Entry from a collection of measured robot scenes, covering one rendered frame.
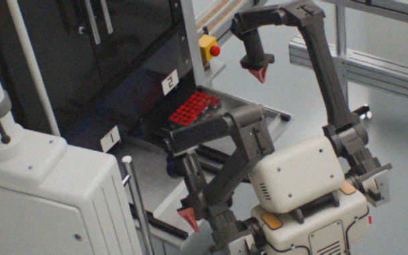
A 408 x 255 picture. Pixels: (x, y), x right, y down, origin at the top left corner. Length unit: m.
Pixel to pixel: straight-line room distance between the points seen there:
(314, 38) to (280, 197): 0.46
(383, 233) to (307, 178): 1.68
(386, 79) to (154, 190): 1.35
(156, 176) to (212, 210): 0.70
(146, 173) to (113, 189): 0.90
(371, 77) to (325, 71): 1.50
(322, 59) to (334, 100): 0.12
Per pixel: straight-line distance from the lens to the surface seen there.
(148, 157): 3.08
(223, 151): 3.02
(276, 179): 2.25
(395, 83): 3.89
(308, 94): 4.63
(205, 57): 3.31
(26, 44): 2.46
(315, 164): 2.29
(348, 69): 3.96
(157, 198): 2.93
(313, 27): 2.42
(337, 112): 2.47
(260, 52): 2.90
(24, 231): 2.22
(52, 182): 2.09
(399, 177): 4.17
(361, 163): 2.46
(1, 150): 2.12
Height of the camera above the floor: 2.94
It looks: 41 degrees down
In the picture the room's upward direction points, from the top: 10 degrees counter-clockwise
